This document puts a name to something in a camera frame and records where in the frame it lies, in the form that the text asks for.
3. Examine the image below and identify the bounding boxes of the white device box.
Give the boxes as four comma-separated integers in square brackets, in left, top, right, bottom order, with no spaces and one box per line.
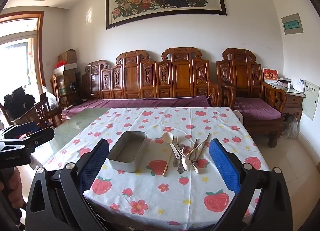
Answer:
[291,78,306,94]

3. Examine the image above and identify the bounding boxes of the person's left hand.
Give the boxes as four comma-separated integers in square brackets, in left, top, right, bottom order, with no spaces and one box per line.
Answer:
[10,168,25,221]

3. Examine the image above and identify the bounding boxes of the wooden side table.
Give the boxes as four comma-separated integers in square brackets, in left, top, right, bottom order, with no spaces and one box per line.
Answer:
[265,82,306,124]

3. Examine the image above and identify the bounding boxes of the light wooden chopstick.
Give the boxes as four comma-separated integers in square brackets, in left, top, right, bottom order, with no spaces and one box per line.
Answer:
[162,150,172,177]
[164,150,174,175]

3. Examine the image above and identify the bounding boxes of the brown cardboard box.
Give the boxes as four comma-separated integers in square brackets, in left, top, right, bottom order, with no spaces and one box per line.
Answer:
[57,49,77,64]

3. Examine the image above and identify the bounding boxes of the white plastic spoon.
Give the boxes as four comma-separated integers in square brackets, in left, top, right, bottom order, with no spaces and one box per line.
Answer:
[162,132,181,159]

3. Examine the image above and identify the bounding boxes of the dark wooden dining chair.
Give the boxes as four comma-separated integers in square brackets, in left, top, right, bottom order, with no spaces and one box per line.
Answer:
[15,96,63,131]

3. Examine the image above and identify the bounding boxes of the grey wall distribution box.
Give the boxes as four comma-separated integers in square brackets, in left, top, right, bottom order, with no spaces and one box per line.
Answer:
[281,13,304,35]

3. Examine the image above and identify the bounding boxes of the long carved wooden sofa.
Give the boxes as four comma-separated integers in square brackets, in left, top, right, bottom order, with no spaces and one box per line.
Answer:
[81,47,223,108]

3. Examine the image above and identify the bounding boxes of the rectangular metal tin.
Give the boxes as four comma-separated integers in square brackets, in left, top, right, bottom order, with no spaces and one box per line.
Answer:
[107,131,148,173]

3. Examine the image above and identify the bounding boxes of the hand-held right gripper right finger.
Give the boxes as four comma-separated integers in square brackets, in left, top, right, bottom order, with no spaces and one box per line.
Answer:
[209,138,293,231]

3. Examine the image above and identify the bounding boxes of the black bag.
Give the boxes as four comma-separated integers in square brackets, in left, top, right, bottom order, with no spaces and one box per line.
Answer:
[3,87,35,119]

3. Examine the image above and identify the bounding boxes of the white and red box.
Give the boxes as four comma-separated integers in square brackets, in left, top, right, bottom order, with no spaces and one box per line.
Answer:
[53,62,78,75]

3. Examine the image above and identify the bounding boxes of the long purple sofa cushion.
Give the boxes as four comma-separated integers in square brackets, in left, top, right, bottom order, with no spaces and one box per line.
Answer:
[61,95,212,118]

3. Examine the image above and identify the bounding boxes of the large metal spoon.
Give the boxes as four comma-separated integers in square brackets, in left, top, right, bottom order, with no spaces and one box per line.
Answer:
[181,145,192,172]

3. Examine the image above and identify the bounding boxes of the carved wooden armchair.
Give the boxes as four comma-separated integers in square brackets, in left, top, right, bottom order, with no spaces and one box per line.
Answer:
[216,48,288,149]

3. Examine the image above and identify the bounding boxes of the white wall panel door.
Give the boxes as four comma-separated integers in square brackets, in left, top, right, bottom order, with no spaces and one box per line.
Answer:
[301,80,320,121]

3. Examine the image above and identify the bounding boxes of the brown wooden chopstick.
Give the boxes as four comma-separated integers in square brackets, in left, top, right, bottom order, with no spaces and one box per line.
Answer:
[189,138,199,160]
[193,133,211,163]

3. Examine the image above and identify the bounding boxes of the purple armchair cushion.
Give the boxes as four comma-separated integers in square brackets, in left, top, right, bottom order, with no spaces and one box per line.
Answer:
[234,97,283,121]

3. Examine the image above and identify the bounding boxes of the grey plastic bag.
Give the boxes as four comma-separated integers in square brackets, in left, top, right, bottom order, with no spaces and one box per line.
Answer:
[280,115,299,140]

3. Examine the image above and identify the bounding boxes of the strawberry print white tablecloth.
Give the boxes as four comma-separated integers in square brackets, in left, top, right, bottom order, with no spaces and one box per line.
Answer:
[41,107,270,228]

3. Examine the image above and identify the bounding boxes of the wooden door frame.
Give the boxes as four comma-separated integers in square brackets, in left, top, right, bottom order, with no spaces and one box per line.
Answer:
[0,11,45,94]

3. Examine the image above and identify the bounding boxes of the red desk card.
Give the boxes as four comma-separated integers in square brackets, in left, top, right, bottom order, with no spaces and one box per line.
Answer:
[263,68,279,83]

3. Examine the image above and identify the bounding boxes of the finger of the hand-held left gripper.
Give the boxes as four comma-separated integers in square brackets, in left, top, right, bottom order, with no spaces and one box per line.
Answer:
[0,122,41,140]
[0,128,55,158]

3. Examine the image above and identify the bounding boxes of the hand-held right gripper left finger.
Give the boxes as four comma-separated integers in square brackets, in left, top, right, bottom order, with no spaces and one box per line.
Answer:
[25,138,110,231]

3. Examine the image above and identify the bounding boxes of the metal fork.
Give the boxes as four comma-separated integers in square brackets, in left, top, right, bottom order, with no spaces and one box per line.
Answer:
[172,136,182,173]

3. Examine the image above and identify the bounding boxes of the clear plastic bag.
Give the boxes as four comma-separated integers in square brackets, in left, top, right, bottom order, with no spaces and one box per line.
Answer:
[41,86,59,112]

